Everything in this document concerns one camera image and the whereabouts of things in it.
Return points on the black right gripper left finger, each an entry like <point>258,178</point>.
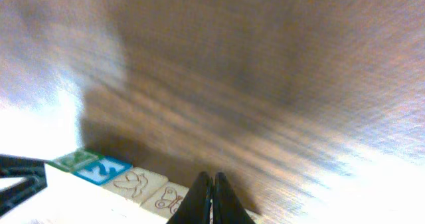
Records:
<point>196,206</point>

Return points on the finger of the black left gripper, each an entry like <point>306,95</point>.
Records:
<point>33,180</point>

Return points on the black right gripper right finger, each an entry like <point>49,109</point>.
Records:
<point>226,206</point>

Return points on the wooden block red 9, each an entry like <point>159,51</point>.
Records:
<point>166,200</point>

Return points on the wooden block green 2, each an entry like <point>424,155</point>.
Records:
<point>76,160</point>

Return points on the wooden block red I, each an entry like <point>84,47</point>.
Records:
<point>136,185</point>

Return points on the wooden block elephant 5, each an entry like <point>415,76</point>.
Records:
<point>103,170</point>

